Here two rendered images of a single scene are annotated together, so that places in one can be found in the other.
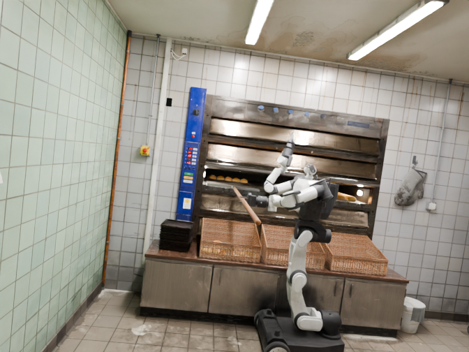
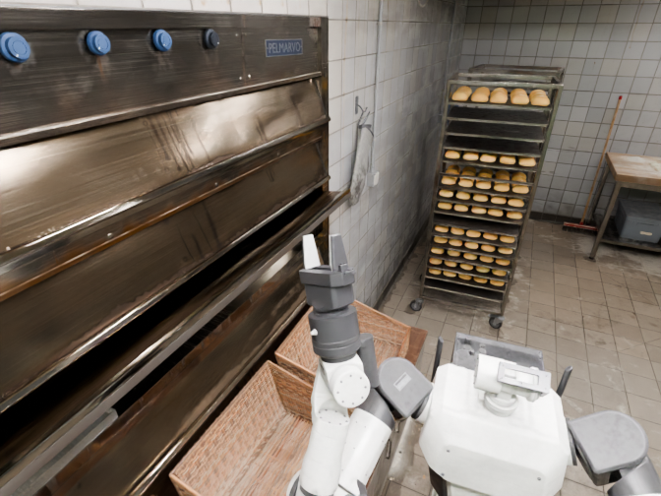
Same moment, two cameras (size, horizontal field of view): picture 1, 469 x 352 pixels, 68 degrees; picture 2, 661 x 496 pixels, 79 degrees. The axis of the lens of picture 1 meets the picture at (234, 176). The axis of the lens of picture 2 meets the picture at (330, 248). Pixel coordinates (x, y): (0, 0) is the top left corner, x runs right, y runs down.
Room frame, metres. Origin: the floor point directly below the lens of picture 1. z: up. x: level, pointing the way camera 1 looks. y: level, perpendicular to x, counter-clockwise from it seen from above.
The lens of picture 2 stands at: (2.77, 0.06, 2.07)
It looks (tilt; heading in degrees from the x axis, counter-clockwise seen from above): 29 degrees down; 300
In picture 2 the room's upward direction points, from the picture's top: straight up
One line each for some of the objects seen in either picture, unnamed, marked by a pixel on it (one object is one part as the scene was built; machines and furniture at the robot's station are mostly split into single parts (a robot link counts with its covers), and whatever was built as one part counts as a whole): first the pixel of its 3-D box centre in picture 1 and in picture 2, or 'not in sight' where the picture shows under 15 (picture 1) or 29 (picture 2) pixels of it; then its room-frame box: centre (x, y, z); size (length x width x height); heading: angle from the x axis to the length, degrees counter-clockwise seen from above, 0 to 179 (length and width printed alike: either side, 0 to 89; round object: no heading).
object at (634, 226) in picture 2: not in sight; (638, 219); (1.88, -4.68, 0.35); 0.50 x 0.36 x 0.24; 94
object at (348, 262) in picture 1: (350, 251); (347, 350); (3.41, -1.23, 0.72); 0.56 x 0.49 x 0.28; 96
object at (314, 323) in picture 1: (306, 318); not in sight; (2.76, -0.73, 0.28); 0.21 x 0.20 x 0.13; 95
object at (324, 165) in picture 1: (292, 160); (177, 244); (3.62, -0.58, 1.54); 1.79 x 0.11 x 0.19; 94
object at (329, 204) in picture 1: (313, 198); (486, 425); (2.76, -0.65, 1.27); 0.34 x 0.30 x 0.36; 10
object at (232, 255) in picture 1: (229, 239); not in sight; (3.31, -0.03, 0.72); 0.56 x 0.49 x 0.28; 95
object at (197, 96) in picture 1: (191, 185); not in sight; (4.47, 0.54, 1.07); 1.93 x 0.16 x 2.15; 4
